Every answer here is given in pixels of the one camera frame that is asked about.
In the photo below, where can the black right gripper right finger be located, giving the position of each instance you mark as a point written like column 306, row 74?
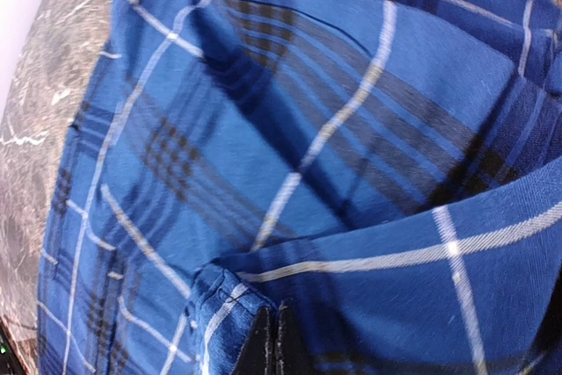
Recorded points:
column 291, row 354

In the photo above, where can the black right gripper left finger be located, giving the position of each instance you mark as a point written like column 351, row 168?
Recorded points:
column 257, row 354

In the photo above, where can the blue plaid long sleeve shirt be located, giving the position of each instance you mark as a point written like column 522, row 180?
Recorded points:
column 391, row 169

